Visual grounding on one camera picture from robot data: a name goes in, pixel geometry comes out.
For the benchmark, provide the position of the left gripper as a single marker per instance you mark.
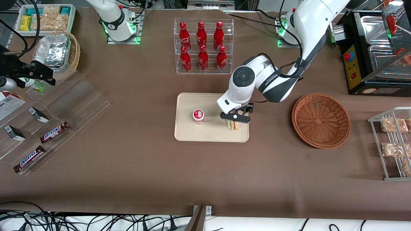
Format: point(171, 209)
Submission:
point(249, 108)

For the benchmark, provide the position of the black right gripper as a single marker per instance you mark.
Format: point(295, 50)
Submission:
point(12, 68)

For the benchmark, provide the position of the triangular sandwich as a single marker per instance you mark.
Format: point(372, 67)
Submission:
point(233, 126)

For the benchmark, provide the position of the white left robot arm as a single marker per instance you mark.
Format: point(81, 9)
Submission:
point(310, 22)

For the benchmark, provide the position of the aluminium foil tray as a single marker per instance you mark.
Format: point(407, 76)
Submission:
point(51, 51)

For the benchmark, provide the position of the light wicker basket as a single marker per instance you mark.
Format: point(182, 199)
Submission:
point(74, 54)

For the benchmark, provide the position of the cream plastic tray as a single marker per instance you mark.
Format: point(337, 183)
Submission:
point(192, 133)

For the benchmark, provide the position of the brown round wicker basket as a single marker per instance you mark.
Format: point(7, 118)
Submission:
point(321, 122)

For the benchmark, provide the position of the green white small bottle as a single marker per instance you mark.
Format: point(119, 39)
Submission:
point(33, 85)

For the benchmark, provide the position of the red white yogurt cup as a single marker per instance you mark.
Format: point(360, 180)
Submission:
point(198, 115)

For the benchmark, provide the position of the small black white box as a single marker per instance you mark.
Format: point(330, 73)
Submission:
point(38, 115)
point(14, 133)

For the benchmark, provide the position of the red white printed carton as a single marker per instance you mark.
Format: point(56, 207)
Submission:
point(9, 104)

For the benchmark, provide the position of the clear acrylic stepped display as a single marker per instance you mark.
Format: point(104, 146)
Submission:
point(80, 102)

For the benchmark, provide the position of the clear acrylic bottle rack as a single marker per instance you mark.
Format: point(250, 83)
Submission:
point(210, 69)

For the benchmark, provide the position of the red cola bottle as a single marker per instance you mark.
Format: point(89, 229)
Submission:
point(218, 36)
point(201, 35)
point(203, 60)
point(185, 61)
point(221, 61)
point(184, 37)

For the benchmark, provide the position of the beige cracker snack pack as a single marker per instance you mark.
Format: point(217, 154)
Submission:
point(51, 21)

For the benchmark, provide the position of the yellow snack pack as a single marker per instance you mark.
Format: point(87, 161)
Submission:
point(25, 23)

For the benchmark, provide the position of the snickers chocolate bar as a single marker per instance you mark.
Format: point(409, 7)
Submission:
point(29, 158)
point(54, 132)

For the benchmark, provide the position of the white plastic bin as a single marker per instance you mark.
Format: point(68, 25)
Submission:
point(72, 19)

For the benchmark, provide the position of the teal snack pack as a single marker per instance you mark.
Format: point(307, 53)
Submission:
point(65, 10)
point(33, 12)

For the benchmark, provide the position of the brown table cover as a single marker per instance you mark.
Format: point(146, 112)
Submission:
point(144, 179)

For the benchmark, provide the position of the red emergency stop button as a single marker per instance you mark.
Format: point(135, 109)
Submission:
point(348, 56)

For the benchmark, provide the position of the black food warmer appliance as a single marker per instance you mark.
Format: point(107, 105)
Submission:
point(362, 86)

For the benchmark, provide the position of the steel food pan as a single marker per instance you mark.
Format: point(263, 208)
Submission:
point(382, 59)
point(374, 30)

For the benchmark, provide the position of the clear bagged granola snack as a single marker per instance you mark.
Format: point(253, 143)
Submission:
point(393, 125)
point(393, 150)
point(407, 167)

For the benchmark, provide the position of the red skewered sausage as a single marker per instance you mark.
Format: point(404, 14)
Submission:
point(391, 24)

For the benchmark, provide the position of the grey left wrist camera bracket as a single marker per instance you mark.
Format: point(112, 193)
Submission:
point(236, 118)

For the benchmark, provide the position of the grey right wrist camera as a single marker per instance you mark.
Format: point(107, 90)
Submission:
point(6, 84)

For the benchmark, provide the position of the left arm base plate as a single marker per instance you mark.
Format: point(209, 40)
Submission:
point(284, 43)

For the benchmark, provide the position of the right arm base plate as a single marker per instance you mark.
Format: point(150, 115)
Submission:
point(139, 35)

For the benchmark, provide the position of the aluminium frame profile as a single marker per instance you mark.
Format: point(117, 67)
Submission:
point(210, 4)

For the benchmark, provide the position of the grey metal table bracket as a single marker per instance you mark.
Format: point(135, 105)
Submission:
point(197, 221)

